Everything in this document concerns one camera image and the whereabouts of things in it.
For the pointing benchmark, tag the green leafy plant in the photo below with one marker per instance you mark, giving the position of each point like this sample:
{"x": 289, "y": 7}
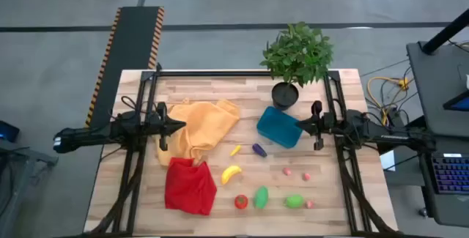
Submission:
{"x": 297, "y": 55}

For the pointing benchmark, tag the white paper sheet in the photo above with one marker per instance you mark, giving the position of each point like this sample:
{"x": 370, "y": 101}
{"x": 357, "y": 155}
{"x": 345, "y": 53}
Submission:
{"x": 387, "y": 160}

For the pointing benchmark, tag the blue-screen tablet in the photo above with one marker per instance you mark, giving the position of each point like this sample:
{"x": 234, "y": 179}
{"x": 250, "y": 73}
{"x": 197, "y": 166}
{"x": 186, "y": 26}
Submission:
{"x": 459, "y": 103}

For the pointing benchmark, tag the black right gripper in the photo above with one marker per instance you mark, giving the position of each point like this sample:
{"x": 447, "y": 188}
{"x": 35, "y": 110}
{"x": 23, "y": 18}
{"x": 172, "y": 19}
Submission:
{"x": 318, "y": 126}

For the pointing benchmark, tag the small yellow toy vegetable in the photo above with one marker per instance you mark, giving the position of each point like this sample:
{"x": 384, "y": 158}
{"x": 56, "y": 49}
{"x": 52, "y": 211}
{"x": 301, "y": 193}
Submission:
{"x": 235, "y": 150}

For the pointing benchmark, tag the red toy tomato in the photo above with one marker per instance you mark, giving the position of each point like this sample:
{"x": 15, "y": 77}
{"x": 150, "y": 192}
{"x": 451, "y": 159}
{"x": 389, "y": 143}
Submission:
{"x": 241, "y": 201}

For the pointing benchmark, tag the red cloth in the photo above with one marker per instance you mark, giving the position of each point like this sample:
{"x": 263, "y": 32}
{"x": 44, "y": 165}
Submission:
{"x": 188, "y": 188}

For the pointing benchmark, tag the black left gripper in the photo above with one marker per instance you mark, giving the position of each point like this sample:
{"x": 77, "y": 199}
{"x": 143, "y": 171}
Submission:
{"x": 163, "y": 126}

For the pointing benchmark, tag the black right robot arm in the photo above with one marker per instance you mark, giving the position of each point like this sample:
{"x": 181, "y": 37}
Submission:
{"x": 384, "y": 132}

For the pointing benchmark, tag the black device with blue screen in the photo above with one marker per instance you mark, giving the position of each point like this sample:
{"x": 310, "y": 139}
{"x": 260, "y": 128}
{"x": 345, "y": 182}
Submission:
{"x": 9, "y": 132}

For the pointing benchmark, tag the black plant pot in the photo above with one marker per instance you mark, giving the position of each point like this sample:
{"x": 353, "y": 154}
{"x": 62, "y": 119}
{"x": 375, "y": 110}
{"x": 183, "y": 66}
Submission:
{"x": 284, "y": 97}

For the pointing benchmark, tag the black pole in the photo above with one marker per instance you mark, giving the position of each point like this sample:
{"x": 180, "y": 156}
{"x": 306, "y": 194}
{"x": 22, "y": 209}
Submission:
{"x": 445, "y": 32}

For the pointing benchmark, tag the small pink toy piece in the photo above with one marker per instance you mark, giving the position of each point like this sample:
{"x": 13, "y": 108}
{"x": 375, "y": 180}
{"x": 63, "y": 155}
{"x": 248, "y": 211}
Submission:
{"x": 310, "y": 204}
{"x": 306, "y": 176}
{"x": 287, "y": 171}

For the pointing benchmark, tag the green ribbed toy vegetable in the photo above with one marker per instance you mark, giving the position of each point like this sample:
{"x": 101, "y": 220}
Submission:
{"x": 261, "y": 197}

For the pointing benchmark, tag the purple toy eggplant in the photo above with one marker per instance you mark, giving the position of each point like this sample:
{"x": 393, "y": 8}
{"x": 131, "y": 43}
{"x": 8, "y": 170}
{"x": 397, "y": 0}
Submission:
{"x": 259, "y": 150}

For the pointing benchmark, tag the grey cart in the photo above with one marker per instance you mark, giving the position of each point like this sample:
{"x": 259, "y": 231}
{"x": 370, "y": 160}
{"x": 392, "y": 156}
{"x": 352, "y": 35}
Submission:
{"x": 22, "y": 157}

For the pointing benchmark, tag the yellow toy banana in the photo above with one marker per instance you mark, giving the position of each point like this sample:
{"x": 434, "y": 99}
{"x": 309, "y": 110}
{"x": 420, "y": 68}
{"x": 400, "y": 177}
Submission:
{"x": 230, "y": 174}

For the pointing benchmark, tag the black hazard-striped ramp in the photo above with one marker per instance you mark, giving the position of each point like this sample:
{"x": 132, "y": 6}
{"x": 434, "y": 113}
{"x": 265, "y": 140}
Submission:
{"x": 132, "y": 47}

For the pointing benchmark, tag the blue plastic container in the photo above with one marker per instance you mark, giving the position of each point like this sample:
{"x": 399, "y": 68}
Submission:
{"x": 278, "y": 128}

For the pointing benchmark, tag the backlit computer keyboard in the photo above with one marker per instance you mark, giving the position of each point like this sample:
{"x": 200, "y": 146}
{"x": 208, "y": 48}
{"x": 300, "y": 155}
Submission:
{"x": 452, "y": 174}

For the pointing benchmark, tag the black desk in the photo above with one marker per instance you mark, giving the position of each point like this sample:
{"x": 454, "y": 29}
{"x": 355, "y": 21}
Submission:
{"x": 427, "y": 194}

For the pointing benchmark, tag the grey desk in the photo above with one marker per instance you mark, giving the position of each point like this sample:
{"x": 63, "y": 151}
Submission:
{"x": 436, "y": 91}

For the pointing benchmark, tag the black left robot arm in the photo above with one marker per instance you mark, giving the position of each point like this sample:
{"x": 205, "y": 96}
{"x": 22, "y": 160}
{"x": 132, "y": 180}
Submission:
{"x": 91, "y": 135}

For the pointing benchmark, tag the round green toy fruit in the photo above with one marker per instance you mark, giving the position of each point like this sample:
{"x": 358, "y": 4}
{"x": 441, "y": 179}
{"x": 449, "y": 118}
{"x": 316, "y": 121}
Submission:
{"x": 294, "y": 201}

